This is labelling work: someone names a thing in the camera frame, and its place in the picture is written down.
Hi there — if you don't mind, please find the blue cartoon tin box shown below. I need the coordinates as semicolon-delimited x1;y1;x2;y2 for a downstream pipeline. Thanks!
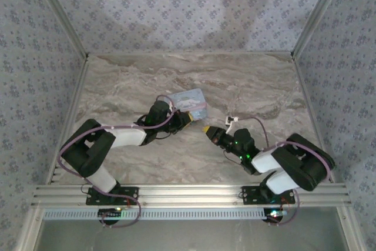
167;88;208;123

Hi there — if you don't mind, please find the grey metal sheet panel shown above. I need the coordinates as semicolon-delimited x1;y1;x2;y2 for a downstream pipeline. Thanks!
35;218;350;251

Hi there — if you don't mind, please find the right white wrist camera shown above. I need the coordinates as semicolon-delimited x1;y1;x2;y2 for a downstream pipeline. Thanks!
224;115;239;130

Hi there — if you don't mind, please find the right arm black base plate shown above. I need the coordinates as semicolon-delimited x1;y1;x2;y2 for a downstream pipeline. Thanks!
241;185;296;205

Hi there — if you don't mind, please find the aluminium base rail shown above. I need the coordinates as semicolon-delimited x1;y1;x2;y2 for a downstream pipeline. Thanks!
31;183;353;207

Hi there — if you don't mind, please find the aluminium table side rail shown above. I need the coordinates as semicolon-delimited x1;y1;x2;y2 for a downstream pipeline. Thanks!
45;56;90;186
292;56;337;183

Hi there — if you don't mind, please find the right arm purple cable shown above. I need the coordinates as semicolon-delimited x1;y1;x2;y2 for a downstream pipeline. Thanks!
236;115;335;227

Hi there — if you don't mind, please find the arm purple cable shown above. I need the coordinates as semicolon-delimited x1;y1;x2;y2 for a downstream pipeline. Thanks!
236;115;335;227
58;94;179;229

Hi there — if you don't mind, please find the white slotted cable duct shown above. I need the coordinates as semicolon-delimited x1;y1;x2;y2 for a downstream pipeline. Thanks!
43;207;283;222

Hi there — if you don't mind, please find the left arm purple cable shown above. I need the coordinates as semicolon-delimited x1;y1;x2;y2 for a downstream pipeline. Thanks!
58;94;179;229

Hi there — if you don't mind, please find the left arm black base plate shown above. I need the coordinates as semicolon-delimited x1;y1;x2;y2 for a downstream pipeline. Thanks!
85;186;140;206

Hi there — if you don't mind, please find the aluminium frame leg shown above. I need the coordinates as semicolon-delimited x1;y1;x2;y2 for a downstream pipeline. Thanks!
16;206;45;251
336;205;364;251

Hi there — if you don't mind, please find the aluminium frame post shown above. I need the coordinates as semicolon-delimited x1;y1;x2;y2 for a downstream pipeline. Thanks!
29;0;90;59
292;0;350;58

